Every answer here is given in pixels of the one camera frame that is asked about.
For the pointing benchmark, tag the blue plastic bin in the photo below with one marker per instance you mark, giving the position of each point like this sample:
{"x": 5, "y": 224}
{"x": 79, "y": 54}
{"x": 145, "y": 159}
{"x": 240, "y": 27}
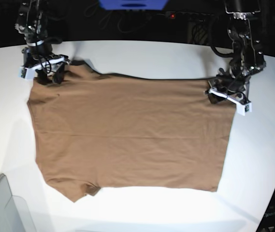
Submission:
{"x": 133, "y": 4}

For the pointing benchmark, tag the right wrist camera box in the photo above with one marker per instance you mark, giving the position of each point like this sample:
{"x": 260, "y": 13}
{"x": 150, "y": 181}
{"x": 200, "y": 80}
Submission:
{"x": 26, "y": 73}

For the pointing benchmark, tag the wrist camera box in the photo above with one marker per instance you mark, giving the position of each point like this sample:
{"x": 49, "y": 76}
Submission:
{"x": 243, "y": 108}
{"x": 26, "y": 73}

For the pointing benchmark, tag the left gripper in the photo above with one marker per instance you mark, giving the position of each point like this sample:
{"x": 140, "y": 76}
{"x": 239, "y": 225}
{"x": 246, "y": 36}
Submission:
{"x": 224, "y": 87}

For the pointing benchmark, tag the power strip with red light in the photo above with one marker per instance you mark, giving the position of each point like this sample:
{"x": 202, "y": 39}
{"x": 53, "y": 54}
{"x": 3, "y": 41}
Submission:
{"x": 188, "y": 15}

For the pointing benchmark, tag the grey box at table corner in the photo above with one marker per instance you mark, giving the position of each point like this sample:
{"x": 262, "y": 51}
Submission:
{"x": 14, "y": 211}

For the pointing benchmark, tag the brown t-shirt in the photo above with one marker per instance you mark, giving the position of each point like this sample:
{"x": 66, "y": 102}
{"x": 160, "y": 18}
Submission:
{"x": 102, "y": 130}

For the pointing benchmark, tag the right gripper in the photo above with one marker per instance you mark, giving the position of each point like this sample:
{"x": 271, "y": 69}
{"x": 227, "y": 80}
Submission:
{"x": 44, "y": 65}

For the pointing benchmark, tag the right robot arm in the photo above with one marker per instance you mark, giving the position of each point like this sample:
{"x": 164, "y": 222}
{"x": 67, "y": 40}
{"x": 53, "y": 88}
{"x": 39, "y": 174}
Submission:
{"x": 32, "y": 24}

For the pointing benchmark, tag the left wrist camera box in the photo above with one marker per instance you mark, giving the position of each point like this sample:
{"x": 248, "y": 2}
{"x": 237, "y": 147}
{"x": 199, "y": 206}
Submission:
{"x": 243, "y": 108}

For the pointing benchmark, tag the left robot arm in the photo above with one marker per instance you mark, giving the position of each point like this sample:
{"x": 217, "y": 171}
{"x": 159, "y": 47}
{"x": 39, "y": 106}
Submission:
{"x": 247, "y": 58}

